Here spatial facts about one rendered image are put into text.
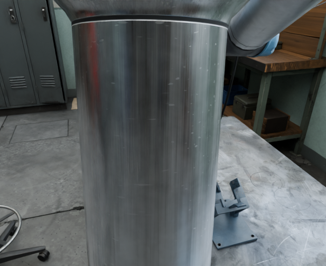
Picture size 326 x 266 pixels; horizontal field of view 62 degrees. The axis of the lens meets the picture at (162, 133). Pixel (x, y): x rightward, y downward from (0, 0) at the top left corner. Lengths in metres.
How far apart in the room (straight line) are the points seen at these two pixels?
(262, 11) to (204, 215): 0.25
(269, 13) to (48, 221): 1.80
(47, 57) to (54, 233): 2.02
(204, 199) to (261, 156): 0.84
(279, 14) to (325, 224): 0.58
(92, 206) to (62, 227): 1.73
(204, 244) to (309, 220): 0.63
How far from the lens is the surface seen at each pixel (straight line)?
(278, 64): 2.12
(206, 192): 0.16
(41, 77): 3.41
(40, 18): 3.26
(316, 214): 0.82
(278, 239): 0.72
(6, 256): 1.73
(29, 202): 2.15
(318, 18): 2.37
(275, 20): 0.36
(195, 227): 0.16
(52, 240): 1.84
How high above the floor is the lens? 1.30
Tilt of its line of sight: 28 degrees down
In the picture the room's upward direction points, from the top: straight up
